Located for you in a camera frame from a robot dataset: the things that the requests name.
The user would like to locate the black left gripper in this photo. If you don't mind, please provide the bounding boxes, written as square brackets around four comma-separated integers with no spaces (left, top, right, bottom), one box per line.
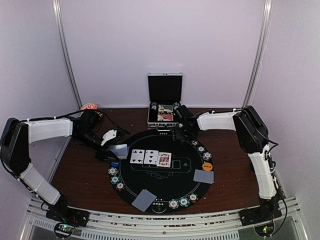
[74,129,121,162]

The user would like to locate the orange chips seat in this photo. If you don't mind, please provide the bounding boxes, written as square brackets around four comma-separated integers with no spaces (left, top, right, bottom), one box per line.
[115,182,125,192]
[191,140,199,147]
[188,193,199,203]

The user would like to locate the blue small blind button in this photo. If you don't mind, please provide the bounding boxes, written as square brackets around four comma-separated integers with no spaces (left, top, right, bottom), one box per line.
[110,161,120,168]

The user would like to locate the grey blue card deck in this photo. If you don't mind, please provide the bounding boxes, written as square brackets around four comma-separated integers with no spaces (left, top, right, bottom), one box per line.
[108,144,129,160]

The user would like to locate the blue white chips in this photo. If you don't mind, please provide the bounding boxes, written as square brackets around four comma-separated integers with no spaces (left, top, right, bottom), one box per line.
[168,199,179,210]
[108,167,118,176]
[202,152,212,161]

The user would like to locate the face-up clubs card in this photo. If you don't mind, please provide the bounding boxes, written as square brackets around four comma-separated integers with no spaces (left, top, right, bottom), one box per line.
[130,149,145,164]
[143,149,159,165]

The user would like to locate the face-up king card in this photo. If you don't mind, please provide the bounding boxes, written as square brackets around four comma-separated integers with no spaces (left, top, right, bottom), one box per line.
[157,152,172,168]

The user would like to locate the orange big blind button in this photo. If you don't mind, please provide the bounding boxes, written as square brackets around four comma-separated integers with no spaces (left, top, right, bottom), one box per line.
[202,162,213,172]

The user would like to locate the blue card seat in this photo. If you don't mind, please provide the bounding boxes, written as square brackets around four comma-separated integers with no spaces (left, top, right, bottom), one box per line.
[131,189,157,212]
[193,169,214,184]

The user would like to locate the blue card front seat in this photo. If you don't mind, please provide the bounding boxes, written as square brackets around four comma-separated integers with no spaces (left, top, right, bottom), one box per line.
[131,189,157,212]

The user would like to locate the orange chips front seat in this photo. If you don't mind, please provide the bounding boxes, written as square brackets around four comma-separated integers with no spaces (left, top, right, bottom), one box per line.
[188,193,199,203]

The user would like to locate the green chips front seat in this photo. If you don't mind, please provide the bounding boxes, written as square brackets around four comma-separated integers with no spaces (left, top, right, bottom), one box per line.
[178,197,190,208]

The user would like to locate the blue white chips front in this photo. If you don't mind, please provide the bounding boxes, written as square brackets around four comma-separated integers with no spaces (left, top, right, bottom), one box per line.
[168,199,179,210]

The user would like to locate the clear round dealer button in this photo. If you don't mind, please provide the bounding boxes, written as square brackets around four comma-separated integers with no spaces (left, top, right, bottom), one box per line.
[151,198,168,214]

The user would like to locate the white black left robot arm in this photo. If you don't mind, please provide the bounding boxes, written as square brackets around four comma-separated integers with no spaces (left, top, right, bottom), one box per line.
[0,109,129,222]

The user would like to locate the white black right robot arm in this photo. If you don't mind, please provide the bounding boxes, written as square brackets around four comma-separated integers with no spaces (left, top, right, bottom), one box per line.
[173,105,280,221]

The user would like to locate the red card box in case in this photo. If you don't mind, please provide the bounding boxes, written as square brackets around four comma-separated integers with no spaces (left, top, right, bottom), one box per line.
[157,114,174,122]

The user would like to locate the right chip stack in case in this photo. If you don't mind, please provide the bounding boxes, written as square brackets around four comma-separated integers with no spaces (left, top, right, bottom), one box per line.
[173,102,180,110]

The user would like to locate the chip stack in case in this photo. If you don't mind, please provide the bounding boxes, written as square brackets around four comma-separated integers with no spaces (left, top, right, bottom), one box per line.
[173,102,180,110]
[150,102,158,111]

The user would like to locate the blue card box in case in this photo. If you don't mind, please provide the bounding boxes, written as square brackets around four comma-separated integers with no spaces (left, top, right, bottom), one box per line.
[158,104,173,113]

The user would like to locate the red floral plate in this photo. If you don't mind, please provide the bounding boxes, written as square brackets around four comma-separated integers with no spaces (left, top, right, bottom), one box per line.
[96,109,104,120]

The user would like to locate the left chip stack in case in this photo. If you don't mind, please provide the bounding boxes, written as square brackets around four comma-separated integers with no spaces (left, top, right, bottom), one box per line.
[150,102,158,111]

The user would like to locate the round black poker mat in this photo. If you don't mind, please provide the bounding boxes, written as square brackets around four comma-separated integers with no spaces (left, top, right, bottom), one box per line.
[110,130,213,214]

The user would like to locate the aluminium poker case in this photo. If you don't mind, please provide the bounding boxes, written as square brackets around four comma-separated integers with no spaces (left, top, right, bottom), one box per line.
[147,72,183,129]

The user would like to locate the red white patterned bowl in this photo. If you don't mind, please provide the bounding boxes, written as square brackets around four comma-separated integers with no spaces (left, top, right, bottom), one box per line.
[80,103,98,111]

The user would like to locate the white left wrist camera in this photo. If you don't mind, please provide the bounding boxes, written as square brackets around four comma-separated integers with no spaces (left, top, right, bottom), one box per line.
[100,129,117,146]

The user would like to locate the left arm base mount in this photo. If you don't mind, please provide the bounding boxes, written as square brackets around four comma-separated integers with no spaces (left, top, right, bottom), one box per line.
[40,194,90,227]

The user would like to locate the aluminium front rail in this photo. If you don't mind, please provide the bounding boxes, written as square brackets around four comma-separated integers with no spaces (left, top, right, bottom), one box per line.
[18,197,310,240]

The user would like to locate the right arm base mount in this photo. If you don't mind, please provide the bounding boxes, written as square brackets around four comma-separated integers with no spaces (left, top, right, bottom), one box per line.
[238,195,282,226]

